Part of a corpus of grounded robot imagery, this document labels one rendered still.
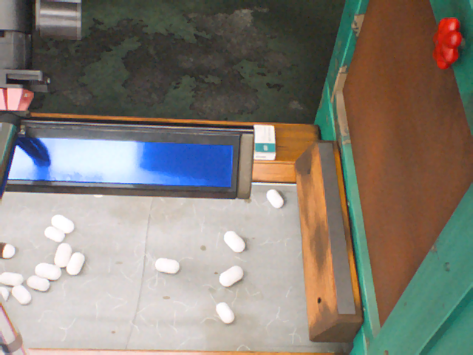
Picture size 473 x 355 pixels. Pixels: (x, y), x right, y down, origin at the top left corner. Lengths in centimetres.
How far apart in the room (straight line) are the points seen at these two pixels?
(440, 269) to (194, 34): 195
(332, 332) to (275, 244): 21
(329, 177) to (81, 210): 39
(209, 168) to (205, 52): 175
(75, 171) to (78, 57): 173
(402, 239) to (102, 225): 48
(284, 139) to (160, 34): 141
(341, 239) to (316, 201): 8
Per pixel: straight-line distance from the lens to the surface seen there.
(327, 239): 88
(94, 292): 96
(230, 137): 63
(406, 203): 72
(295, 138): 110
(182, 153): 64
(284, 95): 226
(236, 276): 94
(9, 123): 64
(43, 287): 95
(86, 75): 230
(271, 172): 106
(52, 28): 98
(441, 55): 57
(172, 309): 94
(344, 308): 83
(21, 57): 97
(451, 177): 61
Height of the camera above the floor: 158
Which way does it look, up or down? 53 degrees down
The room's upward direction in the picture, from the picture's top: 7 degrees clockwise
